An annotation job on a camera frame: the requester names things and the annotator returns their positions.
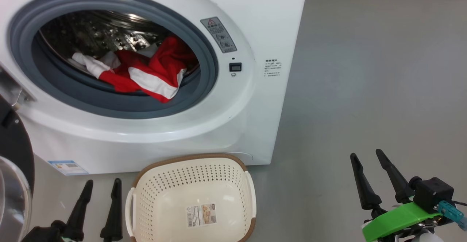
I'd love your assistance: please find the cream basket with brown rim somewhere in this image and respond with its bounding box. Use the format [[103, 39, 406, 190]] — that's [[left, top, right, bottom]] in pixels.
[[125, 153, 257, 242]]

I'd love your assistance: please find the white washing machine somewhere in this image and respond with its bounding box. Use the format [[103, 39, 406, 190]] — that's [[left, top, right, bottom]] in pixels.
[[0, 0, 309, 176]]

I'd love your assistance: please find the red and white garment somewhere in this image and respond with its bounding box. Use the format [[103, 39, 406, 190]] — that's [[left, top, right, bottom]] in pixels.
[[71, 35, 199, 103]]

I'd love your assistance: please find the stainless steel washing machine drum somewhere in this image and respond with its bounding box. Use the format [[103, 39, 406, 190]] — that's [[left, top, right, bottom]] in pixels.
[[38, 10, 201, 97]]

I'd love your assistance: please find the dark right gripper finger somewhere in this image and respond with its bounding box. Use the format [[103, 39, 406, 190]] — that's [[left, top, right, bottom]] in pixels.
[[350, 153, 382, 210], [375, 149, 414, 203]]

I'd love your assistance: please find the black glass washer door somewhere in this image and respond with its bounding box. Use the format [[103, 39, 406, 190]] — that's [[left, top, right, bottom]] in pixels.
[[0, 95, 35, 242]]

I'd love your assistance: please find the metal door hinge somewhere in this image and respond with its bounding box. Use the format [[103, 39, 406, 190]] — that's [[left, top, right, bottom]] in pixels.
[[0, 69, 35, 108]]

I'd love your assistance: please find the blue energy label sticker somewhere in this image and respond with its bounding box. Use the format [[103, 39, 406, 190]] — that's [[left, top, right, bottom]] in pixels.
[[48, 160, 89, 176]]

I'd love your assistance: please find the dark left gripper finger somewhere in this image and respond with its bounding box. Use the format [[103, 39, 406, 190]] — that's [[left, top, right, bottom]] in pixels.
[[100, 178, 123, 242], [65, 179, 94, 241]]

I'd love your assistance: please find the grey warning sticker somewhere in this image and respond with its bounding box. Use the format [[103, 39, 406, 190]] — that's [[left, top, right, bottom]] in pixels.
[[200, 16, 238, 54]]

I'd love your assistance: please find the cable with teal connector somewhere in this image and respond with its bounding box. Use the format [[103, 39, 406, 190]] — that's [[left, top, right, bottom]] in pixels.
[[437, 200, 467, 231]]

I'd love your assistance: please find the round white filter cover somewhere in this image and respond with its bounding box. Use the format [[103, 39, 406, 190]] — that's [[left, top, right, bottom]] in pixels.
[[226, 152, 254, 161]]

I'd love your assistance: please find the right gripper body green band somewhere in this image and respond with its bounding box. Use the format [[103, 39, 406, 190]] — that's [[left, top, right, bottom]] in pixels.
[[362, 202, 442, 242]]

